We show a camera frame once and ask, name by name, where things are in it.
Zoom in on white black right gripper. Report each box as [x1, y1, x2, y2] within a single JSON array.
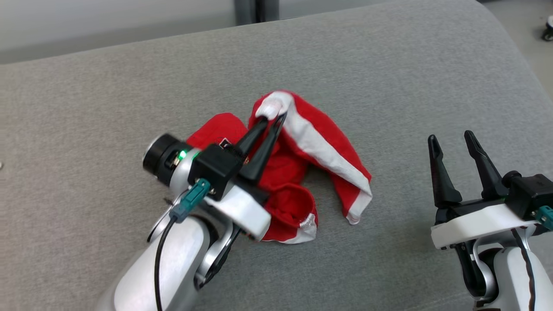
[[428, 130, 541, 250]]

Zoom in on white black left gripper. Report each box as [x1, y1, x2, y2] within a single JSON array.
[[203, 112, 288, 241]]

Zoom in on red white-trimmed shorts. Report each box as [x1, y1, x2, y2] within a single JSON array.
[[186, 90, 373, 244]]

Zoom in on black cable teal plug left arm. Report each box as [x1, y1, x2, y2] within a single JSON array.
[[153, 178, 212, 311]]

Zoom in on grey partition post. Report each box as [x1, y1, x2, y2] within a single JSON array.
[[233, 0, 281, 24]]

